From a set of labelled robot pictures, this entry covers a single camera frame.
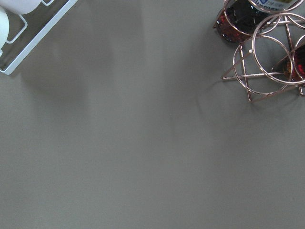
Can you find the tea bottle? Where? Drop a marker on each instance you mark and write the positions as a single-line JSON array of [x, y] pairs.
[[293, 72], [238, 19]]

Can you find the white cup in rack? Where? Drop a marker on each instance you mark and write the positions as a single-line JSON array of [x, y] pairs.
[[4, 27]]

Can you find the copper wire bottle rack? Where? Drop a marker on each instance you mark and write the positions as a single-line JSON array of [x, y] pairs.
[[254, 60]]

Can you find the white wire rack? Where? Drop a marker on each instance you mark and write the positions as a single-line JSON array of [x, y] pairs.
[[27, 30]]

